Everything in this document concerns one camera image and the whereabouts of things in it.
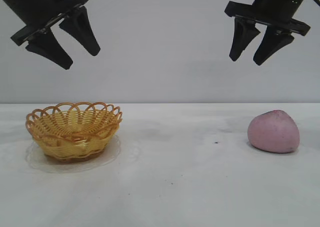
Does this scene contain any yellow woven plastic basket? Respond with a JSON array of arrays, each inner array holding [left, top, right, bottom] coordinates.
[[25, 101, 123, 163]]

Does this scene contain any pink rounded stone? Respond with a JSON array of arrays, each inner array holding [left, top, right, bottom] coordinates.
[[247, 109, 300, 154]]

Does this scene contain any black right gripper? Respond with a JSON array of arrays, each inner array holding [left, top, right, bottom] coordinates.
[[224, 0, 315, 67]]

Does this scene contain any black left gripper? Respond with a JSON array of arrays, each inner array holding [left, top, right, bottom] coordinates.
[[0, 0, 101, 70]]

